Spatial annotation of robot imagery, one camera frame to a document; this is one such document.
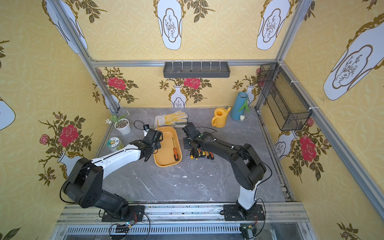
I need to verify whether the large black handle screwdriver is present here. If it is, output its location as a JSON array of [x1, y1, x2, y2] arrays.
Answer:
[[190, 149, 195, 159]]

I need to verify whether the yellow plastic storage box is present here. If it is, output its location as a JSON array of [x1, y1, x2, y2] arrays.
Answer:
[[154, 126, 182, 168]]

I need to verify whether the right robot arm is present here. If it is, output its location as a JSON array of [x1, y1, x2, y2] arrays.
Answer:
[[182, 123, 267, 214]]

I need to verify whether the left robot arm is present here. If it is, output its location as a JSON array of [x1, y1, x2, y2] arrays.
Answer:
[[60, 129, 163, 221]]

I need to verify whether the yellow white work glove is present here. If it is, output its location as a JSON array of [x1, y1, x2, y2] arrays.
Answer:
[[154, 111, 188, 128]]

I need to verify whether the yellow watering can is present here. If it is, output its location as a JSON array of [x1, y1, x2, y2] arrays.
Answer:
[[211, 107, 232, 128]]

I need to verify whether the white potted succulent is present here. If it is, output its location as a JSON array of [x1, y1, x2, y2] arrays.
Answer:
[[106, 115, 131, 135]]

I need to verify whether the green tape roll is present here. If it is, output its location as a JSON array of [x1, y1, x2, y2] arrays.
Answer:
[[107, 137, 125, 153]]

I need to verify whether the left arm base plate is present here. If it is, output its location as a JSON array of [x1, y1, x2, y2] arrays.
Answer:
[[102, 205, 145, 223]]

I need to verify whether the grey wall shelf rack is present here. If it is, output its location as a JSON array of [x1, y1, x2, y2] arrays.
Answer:
[[163, 61, 231, 79]]

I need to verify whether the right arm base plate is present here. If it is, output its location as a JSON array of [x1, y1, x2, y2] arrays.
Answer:
[[220, 203, 266, 221]]

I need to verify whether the black wire mesh basket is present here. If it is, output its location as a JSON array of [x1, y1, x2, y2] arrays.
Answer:
[[258, 63, 312, 131]]

